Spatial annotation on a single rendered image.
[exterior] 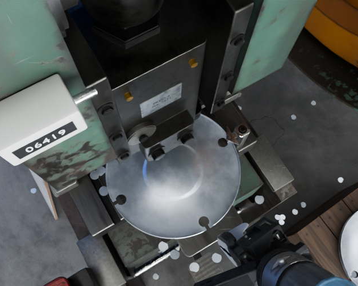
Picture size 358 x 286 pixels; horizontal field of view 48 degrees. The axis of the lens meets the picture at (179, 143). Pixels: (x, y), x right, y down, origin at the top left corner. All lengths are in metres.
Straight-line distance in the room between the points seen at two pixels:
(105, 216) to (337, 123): 1.23
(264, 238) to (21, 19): 0.48
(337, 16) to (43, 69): 0.55
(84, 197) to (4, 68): 0.67
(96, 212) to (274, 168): 0.45
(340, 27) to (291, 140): 1.09
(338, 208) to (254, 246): 0.79
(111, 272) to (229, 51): 0.64
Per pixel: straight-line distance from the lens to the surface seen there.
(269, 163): 1.05
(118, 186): 0.87
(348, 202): 1.42
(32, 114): 0.33
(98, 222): 0.94
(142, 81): 0.53
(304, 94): 1.90
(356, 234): 1.39
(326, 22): 0.78
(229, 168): 0.88
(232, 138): 0.90
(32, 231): 1.72
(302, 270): 0.53
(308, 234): 1.35
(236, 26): 0.47
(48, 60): 0.33
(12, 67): 0.32
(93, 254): 1.00
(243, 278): 0.61
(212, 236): 0.85
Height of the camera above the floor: 1.63
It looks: 72 degrees down
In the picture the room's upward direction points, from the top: 4 degrees clockwise
